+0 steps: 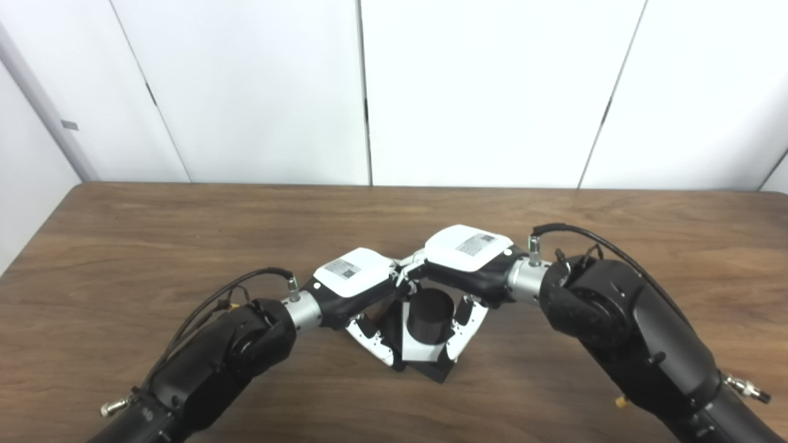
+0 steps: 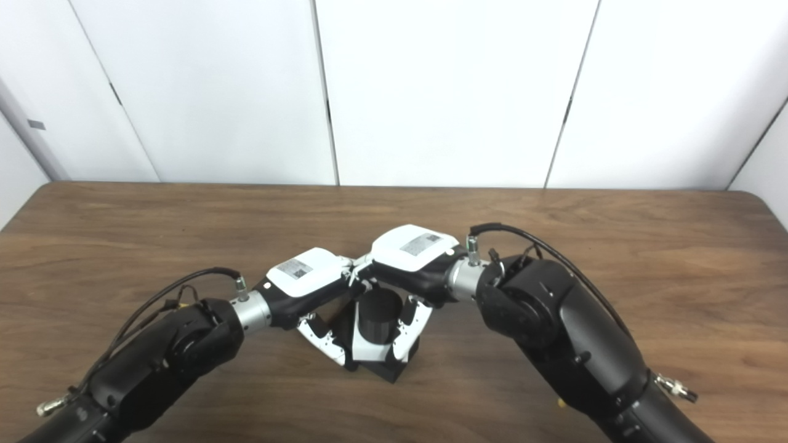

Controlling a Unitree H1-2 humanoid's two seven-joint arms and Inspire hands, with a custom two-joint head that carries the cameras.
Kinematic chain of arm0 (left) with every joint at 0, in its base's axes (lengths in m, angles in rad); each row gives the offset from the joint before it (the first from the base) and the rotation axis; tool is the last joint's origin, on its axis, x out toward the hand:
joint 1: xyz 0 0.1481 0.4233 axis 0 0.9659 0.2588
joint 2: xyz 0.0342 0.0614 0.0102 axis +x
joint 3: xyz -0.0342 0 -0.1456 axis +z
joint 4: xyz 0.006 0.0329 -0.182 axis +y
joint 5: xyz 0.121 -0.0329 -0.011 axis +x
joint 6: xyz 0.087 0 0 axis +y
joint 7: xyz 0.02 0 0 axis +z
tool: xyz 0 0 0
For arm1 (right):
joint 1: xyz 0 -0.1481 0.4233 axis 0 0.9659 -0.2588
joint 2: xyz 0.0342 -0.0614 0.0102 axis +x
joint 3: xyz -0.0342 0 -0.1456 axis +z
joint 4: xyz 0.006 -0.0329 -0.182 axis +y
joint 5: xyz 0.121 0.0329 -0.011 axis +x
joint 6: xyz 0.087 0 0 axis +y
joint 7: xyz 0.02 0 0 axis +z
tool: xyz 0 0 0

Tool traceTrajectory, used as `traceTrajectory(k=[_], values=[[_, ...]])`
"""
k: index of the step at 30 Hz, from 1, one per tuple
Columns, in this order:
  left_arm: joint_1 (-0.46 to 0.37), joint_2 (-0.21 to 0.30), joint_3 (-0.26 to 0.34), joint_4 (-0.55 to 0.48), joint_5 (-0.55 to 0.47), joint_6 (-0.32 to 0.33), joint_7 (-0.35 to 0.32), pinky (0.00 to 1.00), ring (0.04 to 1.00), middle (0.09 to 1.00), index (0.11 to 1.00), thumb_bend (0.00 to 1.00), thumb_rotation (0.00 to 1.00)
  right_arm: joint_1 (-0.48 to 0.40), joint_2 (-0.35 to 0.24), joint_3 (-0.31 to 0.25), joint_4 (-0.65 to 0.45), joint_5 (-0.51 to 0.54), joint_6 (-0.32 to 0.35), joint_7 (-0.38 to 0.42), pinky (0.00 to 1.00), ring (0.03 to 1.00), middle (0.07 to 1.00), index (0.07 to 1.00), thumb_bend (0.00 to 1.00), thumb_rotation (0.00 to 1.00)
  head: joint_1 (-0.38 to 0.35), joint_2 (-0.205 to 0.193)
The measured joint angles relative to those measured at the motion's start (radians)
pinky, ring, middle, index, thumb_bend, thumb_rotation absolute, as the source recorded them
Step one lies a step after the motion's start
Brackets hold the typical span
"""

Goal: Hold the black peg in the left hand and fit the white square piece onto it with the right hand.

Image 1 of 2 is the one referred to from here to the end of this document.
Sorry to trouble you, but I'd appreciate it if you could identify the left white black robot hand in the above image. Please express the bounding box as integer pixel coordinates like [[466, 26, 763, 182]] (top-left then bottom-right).
[[280, 247, 410, 370]]

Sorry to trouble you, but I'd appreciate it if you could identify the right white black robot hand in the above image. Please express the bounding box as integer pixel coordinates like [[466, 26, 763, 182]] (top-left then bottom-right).
[[397, 224, 570, 364]]

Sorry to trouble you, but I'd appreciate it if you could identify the black peg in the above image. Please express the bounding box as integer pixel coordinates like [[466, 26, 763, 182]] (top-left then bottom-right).
[[379, 288, 459, 384]]

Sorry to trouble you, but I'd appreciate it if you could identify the white square piece with hole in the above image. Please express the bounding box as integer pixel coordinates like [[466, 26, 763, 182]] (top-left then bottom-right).
[[399, 301, 459, 365]]

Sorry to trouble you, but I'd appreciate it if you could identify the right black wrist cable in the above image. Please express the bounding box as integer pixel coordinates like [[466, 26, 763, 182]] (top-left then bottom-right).
[[528, 223, 771, 405]]

